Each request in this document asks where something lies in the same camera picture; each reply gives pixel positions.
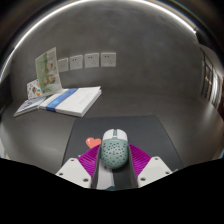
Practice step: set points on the small colourful printed card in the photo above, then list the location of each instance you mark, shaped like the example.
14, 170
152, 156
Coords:
32, 89

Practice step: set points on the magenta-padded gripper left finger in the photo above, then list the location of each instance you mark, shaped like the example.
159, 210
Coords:
74, 170

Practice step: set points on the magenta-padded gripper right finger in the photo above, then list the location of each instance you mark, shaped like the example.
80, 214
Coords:
151, 170

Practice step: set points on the pale green perforated computer mouse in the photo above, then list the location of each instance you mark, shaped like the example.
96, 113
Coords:
114, 150

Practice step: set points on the white wall socket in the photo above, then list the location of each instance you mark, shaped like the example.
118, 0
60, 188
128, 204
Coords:
76, 62
63, 65
108, 59
91, 60

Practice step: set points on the green printed leaflet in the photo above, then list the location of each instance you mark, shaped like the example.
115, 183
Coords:
48, 71

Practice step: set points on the thin grey booklet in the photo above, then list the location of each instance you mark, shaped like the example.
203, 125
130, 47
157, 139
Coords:
28, 106

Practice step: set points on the white book with blue stripe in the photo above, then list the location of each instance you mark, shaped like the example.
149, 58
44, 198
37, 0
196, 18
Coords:
74, 100

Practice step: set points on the dark framed glass door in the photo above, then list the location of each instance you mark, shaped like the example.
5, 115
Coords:
211, 78

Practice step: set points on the black mouse pad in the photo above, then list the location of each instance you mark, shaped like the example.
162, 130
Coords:
143, 131

